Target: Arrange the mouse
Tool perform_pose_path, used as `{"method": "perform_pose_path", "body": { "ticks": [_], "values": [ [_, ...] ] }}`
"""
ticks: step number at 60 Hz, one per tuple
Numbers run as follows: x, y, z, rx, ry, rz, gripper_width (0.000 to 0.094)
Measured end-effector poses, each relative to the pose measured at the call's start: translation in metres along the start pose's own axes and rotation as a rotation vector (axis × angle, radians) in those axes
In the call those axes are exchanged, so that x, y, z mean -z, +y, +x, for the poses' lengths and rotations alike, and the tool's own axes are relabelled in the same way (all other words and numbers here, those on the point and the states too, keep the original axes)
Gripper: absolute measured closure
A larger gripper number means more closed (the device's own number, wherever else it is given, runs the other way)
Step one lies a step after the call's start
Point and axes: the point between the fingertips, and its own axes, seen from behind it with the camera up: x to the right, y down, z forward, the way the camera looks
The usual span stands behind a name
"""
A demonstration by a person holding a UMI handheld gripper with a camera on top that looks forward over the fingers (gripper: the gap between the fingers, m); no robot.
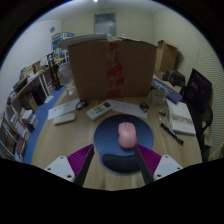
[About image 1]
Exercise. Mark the stack of grey boards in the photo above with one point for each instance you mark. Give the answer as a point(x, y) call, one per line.
point(83, 39)

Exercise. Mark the shelf unit with books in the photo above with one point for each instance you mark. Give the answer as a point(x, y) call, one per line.
point(16, 133)

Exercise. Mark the blue white display cabinet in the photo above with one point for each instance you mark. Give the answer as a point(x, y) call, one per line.
point(59, 50)

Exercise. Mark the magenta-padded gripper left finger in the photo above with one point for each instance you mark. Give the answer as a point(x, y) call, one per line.
point(61, 166)

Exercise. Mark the black monitor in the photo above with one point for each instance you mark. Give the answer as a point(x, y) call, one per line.
point(198, 90)

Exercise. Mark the black stand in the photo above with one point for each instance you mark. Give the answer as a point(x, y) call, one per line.
point(54, 73)

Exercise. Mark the black marker pen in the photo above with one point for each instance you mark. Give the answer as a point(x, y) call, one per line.
point(171, 133)

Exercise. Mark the wooden side desk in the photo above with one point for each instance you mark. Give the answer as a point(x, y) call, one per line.
point(30, 85)

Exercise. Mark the small black clip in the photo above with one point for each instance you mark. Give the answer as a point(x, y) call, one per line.
point(144, 107)

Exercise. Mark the white paper sheet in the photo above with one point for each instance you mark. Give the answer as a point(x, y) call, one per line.
point(128, 108)
point(61, 108)

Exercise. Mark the round wall clock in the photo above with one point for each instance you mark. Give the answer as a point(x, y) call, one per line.
point(52, 29)

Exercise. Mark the small brown cardboard box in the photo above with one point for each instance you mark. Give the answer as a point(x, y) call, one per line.
point(168, 56)

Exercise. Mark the clear plastic jar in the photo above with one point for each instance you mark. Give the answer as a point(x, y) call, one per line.
point(65, 75)

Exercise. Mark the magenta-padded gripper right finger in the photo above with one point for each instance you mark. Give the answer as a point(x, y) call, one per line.
point(165, 166)

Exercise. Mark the window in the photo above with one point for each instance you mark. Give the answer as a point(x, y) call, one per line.
point(105, 25)

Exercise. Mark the clear plastic cup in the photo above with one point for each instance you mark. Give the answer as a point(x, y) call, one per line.
point(157, 97)

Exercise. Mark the blue mouse pad black rest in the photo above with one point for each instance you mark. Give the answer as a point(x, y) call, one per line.
point(106, 133)

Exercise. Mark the white open book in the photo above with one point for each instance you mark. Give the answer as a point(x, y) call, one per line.
point(181, 118)

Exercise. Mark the white remote control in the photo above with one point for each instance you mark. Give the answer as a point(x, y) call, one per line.
point(99, 110)

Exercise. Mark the pink computer mouse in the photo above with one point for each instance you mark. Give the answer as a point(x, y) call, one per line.
point(127, 135)

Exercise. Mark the blue book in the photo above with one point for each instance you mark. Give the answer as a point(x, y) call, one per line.
point(171, 93)

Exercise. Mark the black office chair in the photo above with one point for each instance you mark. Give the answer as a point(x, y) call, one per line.
point(205, 133)

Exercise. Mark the large brown cardboard box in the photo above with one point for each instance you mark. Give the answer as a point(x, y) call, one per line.
point(96, 71)

